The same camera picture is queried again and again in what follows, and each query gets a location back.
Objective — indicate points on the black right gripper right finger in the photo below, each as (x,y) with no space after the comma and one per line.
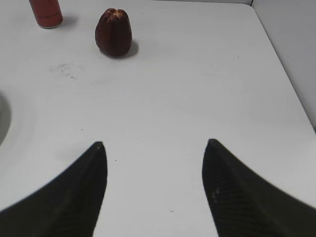
(243,204)

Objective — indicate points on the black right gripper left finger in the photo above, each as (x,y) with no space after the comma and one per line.
(68,206)

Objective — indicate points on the beige round plate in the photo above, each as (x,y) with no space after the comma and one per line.
(5,117)

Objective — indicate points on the dark red wax apple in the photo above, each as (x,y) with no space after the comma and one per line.
(113,34)

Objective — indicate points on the red soda can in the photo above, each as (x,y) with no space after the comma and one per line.
(47,13)

